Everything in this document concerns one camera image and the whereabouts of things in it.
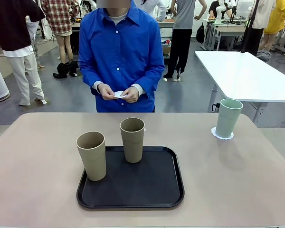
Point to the tan tall cup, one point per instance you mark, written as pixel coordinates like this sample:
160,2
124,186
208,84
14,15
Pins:
92,161
133,147

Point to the white scalloped paper coaster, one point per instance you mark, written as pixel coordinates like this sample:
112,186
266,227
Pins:
120,94
213,132

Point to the pale green tall cup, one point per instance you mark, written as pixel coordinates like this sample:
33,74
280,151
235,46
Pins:
228,121

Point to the black hanging bag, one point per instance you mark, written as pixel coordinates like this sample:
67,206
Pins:
200,33

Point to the person's left hand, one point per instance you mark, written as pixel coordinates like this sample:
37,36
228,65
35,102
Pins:
132,95

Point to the person in yellow coat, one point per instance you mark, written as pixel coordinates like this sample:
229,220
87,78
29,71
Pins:
279,16

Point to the person in blue shirt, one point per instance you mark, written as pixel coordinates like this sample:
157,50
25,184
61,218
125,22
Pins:
120,47

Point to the grey background desk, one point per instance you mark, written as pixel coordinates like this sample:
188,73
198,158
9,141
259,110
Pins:
228,28

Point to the person grey shirt black trousers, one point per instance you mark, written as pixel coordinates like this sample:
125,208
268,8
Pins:
184,14

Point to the black plastic tray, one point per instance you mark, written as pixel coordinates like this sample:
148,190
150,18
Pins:
133,190

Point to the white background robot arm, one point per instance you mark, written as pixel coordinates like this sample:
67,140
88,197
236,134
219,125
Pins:
219,9

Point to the person's left forearm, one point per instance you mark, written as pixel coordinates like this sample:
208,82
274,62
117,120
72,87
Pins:
152,83

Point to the person's right hand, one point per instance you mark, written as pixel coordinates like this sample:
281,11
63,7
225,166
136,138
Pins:
105,92

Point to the mannequin in plaid shirt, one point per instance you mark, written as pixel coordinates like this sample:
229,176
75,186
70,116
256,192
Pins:
59,14

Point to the person's right forearm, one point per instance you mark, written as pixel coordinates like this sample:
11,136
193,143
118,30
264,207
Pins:
89,79

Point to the grey cloth bundle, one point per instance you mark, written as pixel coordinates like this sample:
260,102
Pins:
263,55

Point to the person dark top white trousers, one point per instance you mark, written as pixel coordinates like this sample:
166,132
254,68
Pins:
12,23

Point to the person cream top black trousers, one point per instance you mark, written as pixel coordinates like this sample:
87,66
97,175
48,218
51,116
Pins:
266,14

